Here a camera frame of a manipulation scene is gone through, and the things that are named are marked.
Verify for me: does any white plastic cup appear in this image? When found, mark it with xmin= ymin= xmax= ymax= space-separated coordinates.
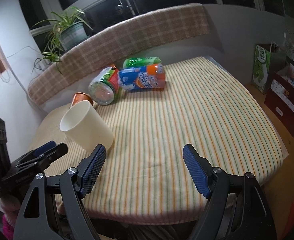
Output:
xmin=59 ymin=101 xmax=114 ymax=153

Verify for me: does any orange paper cup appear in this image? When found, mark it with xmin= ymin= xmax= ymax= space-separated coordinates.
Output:
xmin=70 ymin=92 xmax=94 ymax=107

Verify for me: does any clear cup with colourful label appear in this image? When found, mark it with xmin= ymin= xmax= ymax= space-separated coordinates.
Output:
xmin=88 ymin=66 xmax=119 ymax=105

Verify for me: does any green patterned cup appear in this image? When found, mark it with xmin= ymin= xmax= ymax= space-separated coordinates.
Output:
xmin=123 ymin=56 xmax=162 ymax=69

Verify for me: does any blue orange Arctic Ocean cup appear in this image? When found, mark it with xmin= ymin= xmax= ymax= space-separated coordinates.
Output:
xmin=118 ymin=63 xmax=166 ymax=90

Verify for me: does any brown plaid blanket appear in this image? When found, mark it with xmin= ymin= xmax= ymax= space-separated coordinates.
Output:
xmin=28 ymin=3 xmax=210 ymax=105

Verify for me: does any dark red cardboard box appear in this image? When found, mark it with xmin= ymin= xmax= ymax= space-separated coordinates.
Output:
xmin=264 ymin=63 xmax=294 ymax=136

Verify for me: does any potted spider plant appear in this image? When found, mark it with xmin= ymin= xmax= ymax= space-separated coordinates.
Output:
xmin=33 ymin=7 xmax=93 ymax=74

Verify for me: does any green white paper bag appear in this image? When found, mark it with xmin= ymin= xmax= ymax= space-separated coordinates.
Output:
xmin=251 ymin=42 xmax=279 ymax=94

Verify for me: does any white cable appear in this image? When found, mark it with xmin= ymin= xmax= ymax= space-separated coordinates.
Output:
xmin=0 ymin=27 xmax=43 ymax=83

